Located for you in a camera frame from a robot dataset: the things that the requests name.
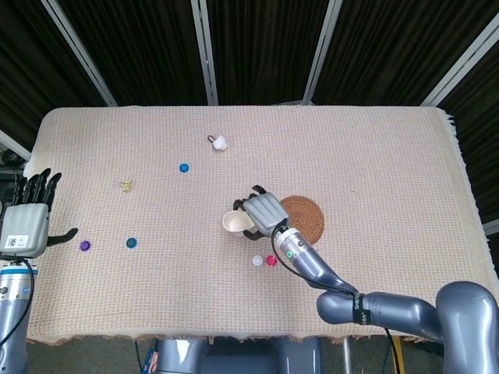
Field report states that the dark pleated curtain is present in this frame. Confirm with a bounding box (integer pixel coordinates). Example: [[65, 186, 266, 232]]
[[0, 0, 499, 235]]

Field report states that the black velcro strap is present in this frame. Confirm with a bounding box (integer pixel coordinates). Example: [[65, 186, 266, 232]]
[[351, 291, 370, 325]]

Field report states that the white metal frame post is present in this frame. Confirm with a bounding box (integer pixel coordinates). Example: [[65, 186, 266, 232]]
[[190, 0, 219, 106], [0, 130, 32, 161], [303, 0, 344, 105], [41, 0, 118, 107], [420, 15, 499, 107]]

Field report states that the beige woven tablecloth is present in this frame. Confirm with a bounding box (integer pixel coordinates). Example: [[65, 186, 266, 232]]
[[23, 104, 499, 348]]

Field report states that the round woven rattan coaster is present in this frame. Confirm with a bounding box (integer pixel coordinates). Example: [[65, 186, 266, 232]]
[[279, 194, 326, 246]]

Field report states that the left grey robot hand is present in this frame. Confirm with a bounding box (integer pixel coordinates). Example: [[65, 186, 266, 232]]
[[0, 168, 79, 260]]

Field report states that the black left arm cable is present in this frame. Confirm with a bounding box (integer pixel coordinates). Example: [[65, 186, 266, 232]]
[[0, 259, 36, 351]]

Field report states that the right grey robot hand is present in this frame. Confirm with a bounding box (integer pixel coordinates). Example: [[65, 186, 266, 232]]
[[232, 185, 291, 241]]

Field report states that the white ball with black loop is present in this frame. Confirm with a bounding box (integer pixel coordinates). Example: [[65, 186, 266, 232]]
[[206, 134, 229, 151]]

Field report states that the grey robot torso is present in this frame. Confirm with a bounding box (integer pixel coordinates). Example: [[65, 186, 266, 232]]
[[154, 335, 325, 374]]

